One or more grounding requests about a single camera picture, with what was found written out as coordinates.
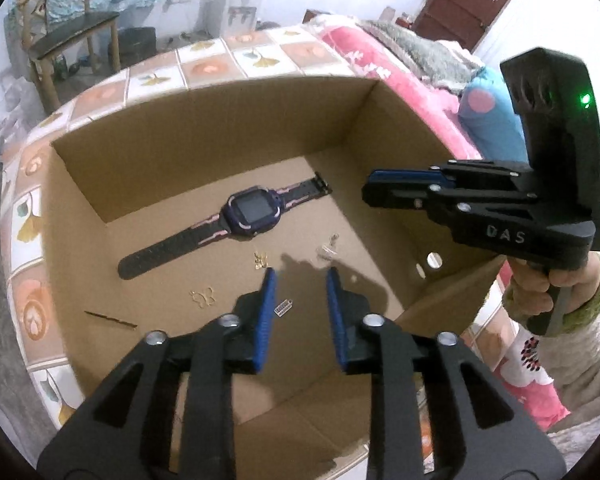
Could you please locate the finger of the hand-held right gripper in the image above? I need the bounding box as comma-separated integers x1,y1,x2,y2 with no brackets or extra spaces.
361,180,536,221
367,159,531,187

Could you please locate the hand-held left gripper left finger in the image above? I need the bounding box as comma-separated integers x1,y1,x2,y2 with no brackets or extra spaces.
37,267,279,480

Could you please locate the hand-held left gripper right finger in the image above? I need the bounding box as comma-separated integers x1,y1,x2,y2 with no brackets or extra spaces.
326,266,566,480

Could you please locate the dark blue smartwatch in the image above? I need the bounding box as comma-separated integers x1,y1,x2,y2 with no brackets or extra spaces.
117,172,333,281

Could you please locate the thin gold stick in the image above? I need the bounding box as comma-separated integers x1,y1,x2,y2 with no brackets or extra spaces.
84,311,139,330

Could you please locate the brown cardboard box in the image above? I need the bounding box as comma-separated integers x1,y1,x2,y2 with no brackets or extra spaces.
42,76,506,480

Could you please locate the person's right hand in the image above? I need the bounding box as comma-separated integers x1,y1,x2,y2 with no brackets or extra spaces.
502,254,600,334

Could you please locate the blue plush pillow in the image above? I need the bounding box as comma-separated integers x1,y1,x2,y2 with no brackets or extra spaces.
457,67,528,161

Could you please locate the pink flowered blanket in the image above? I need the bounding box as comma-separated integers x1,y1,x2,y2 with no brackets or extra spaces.
320,22,573,433

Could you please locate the grey fuzzy blanket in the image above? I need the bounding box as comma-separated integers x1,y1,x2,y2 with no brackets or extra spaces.
360,20,486,93

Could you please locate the brown wooden door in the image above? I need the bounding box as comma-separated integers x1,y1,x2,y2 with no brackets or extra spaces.
412,0,526,53

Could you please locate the white water dispenser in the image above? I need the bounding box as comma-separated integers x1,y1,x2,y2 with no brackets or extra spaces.
211,0,261,38

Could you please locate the dark waste bin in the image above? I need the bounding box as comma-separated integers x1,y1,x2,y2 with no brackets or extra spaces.
109,26,157,68

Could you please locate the white plastic bag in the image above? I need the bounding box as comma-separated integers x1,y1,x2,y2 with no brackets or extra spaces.
0,67,31,121

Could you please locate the wooden chair with dark seat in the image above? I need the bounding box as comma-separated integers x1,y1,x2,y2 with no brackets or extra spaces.
15,0,123,116

